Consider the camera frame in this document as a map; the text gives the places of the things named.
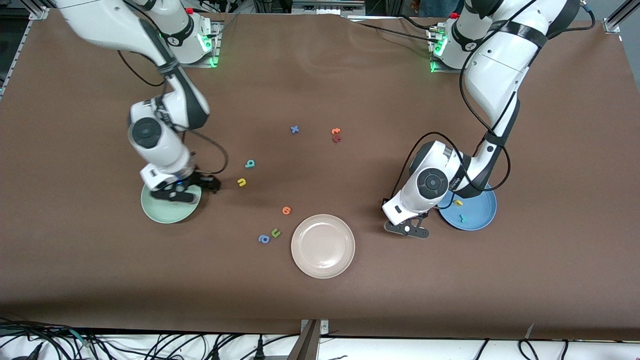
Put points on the teal foam letter g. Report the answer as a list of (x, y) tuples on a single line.
[(250, 163)]

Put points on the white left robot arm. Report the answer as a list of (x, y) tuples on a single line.
[(410, 200)]

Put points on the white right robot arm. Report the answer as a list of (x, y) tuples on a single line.
[(165, 150)]

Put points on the green plate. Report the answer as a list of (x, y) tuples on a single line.
[(165, 212)]

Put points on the blue foam letter a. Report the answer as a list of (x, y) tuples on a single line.
[(261, 239)]

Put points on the green foam letter u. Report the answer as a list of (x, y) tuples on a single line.
[(274, 235)]

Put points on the beige plate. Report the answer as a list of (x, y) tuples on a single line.
[(322, 247)]

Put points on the brown table cover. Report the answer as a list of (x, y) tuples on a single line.
[(350, 310)]

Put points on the blue plate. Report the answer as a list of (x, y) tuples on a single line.
[(480, 215)]

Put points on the person in blue jeans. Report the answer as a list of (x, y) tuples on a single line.
[(440, 6)]

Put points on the metal table bracket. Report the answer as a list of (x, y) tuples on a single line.
[(310, 345)]

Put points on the aluminium frame rail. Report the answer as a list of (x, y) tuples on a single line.
[(617, 17), (17, 52)]

